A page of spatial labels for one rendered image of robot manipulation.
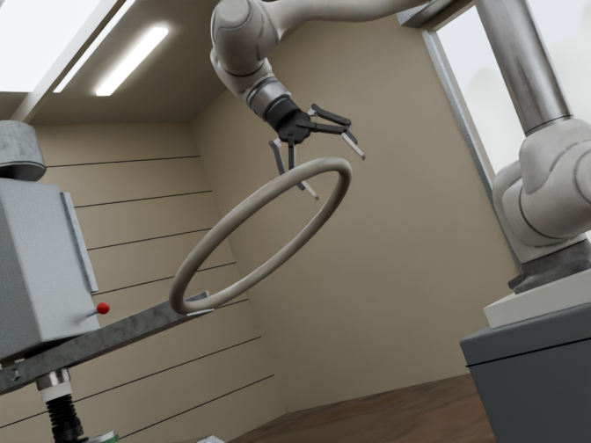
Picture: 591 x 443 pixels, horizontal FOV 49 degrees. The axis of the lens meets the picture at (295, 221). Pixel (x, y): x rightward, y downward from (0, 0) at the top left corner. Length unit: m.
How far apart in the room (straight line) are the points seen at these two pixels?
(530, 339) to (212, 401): 6.52
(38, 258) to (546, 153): 1.17
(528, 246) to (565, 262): 0.08
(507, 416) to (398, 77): 5.26
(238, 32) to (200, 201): 7.15
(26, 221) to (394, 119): 5.16
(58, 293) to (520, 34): 1.21
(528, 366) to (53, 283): 1.11
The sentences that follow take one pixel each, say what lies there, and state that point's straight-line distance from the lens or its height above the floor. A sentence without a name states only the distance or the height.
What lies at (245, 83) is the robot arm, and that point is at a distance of 1.45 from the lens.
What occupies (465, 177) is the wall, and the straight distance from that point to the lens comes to 6.13.
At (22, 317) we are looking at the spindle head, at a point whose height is 1.18.
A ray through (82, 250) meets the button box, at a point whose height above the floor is 1.32.
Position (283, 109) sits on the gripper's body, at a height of 1.40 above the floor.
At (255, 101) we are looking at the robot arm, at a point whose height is 1.44.
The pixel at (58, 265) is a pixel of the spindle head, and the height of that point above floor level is 1.29.
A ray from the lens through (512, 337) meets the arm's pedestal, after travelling 1.44.
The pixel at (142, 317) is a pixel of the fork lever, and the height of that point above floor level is 1.08.
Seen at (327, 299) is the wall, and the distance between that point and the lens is 7.37.
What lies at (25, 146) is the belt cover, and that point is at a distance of 1.79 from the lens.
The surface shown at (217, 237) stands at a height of 1.14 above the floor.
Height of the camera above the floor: 0.94
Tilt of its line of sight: 9 degrees up
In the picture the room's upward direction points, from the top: 20 degrees counter-clockwise
